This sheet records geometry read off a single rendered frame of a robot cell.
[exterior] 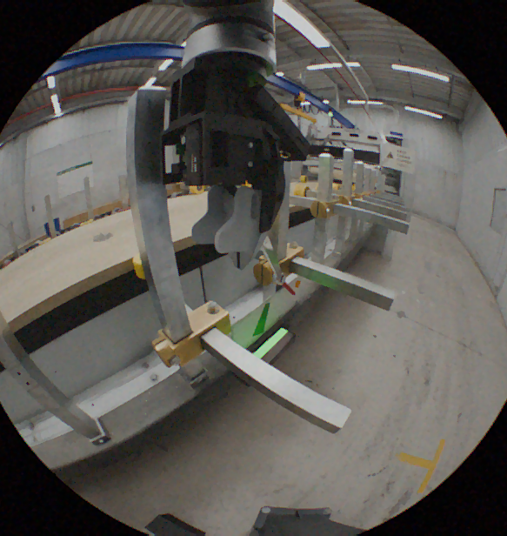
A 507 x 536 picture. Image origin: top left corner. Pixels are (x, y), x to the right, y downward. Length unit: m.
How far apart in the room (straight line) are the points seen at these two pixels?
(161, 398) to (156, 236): 0.30
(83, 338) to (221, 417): 0.81
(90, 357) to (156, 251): 0.40
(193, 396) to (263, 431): 0.73
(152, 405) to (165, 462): 0.74
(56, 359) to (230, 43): 0.61
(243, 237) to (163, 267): 0.11
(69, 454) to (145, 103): 0.58
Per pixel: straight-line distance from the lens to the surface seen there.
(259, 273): 0.42
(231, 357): 0.29
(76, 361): 0.57
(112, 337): 0.54
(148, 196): 0.22
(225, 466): 1.07
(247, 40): 0.19
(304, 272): 0.44
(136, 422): 0.42
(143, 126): 0.22
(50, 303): 0.46
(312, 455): 1.10
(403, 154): 2.88
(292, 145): 0.23
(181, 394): 0.41
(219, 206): 0.21
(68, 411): 0.36
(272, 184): 0.17
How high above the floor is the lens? 1.06
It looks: 29 degrees down
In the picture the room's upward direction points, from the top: straight up
